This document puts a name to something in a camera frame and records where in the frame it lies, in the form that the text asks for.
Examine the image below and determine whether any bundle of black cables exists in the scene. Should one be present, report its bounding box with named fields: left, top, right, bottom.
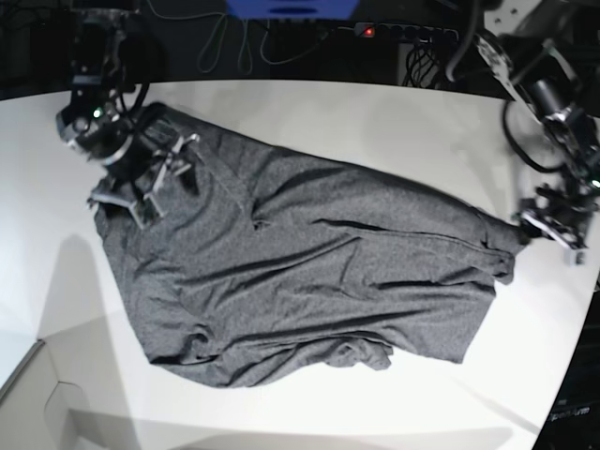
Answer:
left=402, top=38, right=443, bottom=89

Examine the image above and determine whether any grey looped cable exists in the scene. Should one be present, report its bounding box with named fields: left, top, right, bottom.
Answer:
left=196, top=13, right=329, bottom=74

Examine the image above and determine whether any grey t-shirt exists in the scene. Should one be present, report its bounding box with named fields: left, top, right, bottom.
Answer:
left=95, top=105, right=527, bottom=388

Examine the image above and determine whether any black power strip red light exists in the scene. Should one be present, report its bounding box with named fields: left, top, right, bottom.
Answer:
left=353, top=22, right=459, bottom=43

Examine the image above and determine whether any blue box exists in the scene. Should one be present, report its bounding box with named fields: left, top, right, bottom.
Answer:
left=226, top=0, right=359, bottom=20

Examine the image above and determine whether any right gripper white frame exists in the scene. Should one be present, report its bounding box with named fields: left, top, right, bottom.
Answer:
left=88, top=133, right=200, bottom=230

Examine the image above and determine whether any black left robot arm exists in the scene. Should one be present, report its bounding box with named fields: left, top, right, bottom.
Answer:
left=445, top=1, right=599, bottom=265

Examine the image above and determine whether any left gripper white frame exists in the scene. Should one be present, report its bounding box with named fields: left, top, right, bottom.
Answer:
left=516, top=198, right=589, bottom=265

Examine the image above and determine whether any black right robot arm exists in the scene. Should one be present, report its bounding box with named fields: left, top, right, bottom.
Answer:
left=55, top=1, right=200, bottom=229

